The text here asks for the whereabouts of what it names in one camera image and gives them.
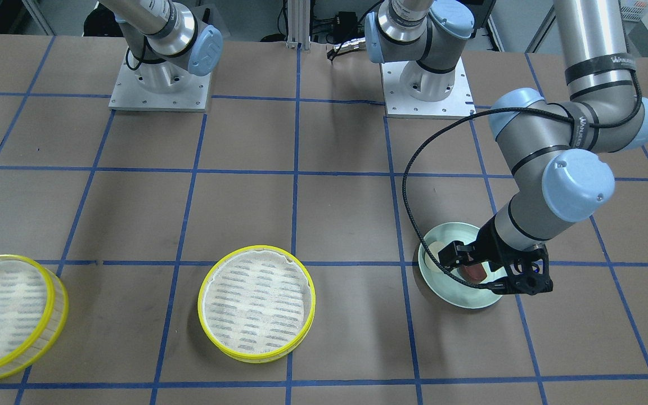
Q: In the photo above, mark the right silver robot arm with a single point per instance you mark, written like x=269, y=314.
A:
x=170, y=49

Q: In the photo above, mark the white steamed bun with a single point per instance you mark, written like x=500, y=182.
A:
x=434, y=247

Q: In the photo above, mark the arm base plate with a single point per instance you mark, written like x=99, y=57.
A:
x=412, y=93
x=160, y=87

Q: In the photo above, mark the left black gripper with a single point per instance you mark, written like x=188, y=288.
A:
x=491, y=243

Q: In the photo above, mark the aluminium frame post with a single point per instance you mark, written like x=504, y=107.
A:
x=298, y=25

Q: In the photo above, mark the brown steamed bun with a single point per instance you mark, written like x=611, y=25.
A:
x=474, y=274

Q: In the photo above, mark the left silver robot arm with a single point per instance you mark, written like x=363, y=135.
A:
x=551, y=149

